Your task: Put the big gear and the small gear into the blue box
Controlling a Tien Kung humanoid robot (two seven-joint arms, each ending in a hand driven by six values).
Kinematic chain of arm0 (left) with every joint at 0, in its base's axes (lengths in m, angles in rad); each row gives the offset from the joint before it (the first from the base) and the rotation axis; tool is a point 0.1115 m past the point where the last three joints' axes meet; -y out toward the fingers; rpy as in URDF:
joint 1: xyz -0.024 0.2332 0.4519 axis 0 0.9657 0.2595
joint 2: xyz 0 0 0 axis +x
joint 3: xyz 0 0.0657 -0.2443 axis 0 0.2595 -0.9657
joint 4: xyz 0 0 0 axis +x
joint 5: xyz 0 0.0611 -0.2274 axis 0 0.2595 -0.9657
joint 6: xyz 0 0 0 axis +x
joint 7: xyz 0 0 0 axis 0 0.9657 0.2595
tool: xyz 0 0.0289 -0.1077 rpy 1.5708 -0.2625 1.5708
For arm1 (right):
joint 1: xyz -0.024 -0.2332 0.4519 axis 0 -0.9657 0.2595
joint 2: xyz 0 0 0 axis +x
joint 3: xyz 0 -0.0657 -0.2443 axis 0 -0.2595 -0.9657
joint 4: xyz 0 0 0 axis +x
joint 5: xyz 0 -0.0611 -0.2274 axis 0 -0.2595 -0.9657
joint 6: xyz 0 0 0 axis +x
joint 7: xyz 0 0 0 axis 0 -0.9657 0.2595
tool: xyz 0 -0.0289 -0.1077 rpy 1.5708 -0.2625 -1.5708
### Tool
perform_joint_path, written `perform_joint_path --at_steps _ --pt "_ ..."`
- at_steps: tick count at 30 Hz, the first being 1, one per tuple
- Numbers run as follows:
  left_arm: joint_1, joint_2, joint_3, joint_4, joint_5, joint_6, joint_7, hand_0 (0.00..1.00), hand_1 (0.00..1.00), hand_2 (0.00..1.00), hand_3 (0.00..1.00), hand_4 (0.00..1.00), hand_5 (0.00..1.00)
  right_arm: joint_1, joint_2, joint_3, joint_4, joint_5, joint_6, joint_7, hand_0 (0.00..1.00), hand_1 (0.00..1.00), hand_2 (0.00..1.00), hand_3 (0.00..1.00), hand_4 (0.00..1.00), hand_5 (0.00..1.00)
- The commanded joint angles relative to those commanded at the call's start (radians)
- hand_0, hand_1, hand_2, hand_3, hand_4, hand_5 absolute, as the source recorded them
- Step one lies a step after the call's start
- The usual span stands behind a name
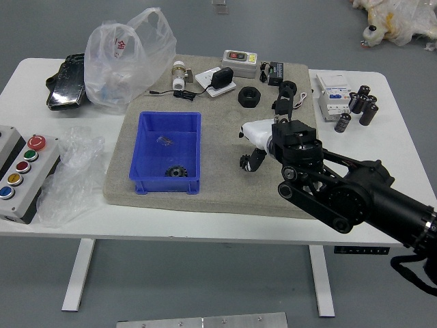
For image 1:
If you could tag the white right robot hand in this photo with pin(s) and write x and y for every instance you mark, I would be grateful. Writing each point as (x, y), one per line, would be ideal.
(257, 131)

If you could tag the small black gear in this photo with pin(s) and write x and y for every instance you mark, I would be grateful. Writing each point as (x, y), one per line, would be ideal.
(243, 162)

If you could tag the large black gear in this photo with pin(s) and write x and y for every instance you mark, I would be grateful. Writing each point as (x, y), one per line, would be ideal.
(175, 171)

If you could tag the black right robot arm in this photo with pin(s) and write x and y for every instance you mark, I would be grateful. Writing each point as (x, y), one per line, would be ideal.
(362, 194)

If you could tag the large black hex nut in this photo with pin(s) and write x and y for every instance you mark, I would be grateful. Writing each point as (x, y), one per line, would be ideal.
(248, 96)

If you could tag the small black hex nut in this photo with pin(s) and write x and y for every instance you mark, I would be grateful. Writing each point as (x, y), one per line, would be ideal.
(291, 85)

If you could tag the blue plastic box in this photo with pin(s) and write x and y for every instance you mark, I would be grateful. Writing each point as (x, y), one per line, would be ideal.
(164, 157)

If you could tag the grey push-button control box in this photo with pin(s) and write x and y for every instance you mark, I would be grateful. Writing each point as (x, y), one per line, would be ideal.
(24, 171)

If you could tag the black module with green terminal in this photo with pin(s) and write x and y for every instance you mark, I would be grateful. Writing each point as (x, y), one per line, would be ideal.
(276, 73)

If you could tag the black power adapter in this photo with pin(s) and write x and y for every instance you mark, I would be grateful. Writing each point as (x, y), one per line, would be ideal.
(222, 78)

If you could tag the grey-brown mat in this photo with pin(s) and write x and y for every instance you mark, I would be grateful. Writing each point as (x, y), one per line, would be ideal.
(218, 191)

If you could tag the white circuit breaker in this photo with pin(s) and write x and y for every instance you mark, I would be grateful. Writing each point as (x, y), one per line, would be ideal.
(333, 92)

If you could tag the black capacitor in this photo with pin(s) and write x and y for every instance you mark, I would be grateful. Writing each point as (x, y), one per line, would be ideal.
(363, 90)
(360, 104)
(342, 123)
(372, 99)
(368, 114)
(352, 100)

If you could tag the small clear plastic piece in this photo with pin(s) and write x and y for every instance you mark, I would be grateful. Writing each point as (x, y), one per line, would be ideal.
(164, 140)

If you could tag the brass valve with white fittings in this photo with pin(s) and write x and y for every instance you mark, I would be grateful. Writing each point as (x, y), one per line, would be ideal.
(178, 73)

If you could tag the small metal floor fixture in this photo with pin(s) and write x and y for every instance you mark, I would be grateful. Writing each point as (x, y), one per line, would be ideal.
(220, 7)

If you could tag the white plastic bag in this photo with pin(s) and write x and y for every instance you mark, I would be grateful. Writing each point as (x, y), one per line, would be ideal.
(129, 65)

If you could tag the black table control panel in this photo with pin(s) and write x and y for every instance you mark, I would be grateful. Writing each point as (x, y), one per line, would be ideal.
(362, 250)

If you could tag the white table leg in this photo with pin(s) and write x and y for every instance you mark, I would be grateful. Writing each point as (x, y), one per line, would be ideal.
(322, 280)
(78, 273)

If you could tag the plastic-wrapped yellow plush toy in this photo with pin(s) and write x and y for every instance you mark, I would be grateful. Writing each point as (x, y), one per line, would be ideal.
(396, 20)

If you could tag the crumpled clear plastic bag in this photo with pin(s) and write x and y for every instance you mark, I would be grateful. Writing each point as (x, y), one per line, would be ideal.
(71, 171)

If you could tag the black plastic tray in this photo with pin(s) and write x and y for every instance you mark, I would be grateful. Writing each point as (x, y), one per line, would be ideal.
(66, 85)

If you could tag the silver metal plate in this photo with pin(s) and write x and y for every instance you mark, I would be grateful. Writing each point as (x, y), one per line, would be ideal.
(201, 322)

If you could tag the grey switch box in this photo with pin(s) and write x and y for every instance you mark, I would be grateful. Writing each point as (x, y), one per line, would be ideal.
(239, 66)

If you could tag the white wall socket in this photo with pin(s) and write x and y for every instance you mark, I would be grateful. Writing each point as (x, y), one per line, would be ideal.
(203, 78)

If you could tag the small metal bracket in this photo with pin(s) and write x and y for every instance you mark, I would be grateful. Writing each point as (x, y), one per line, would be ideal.
(190, 75)

